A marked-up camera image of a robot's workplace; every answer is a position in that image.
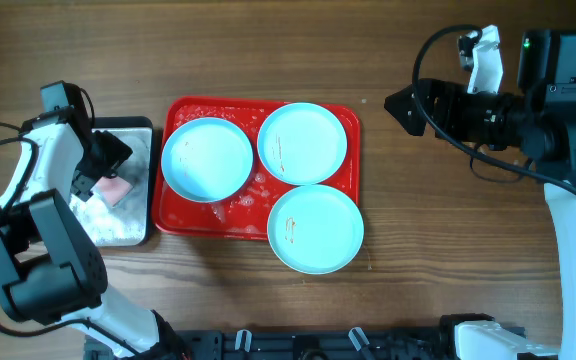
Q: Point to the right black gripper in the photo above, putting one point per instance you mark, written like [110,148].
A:
[429,112]

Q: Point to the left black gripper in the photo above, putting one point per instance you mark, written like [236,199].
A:
[102,163]

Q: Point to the pink sponge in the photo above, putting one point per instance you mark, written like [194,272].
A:
[112,190]

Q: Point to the light blue plate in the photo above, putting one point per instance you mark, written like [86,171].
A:
[302,144]
[207,160]
[315,229]

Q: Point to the light blue plate top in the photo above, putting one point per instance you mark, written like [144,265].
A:
[302,144]

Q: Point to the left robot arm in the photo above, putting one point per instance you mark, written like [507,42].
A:
[52,275]

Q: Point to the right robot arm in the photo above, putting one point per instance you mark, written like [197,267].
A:
[531,134]

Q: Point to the black soapy water tray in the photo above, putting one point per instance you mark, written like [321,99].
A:
[126,223]

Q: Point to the red plastic tray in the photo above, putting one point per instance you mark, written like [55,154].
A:
[244,215]

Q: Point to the light blue plate bottom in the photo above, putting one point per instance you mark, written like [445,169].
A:
[315,229]

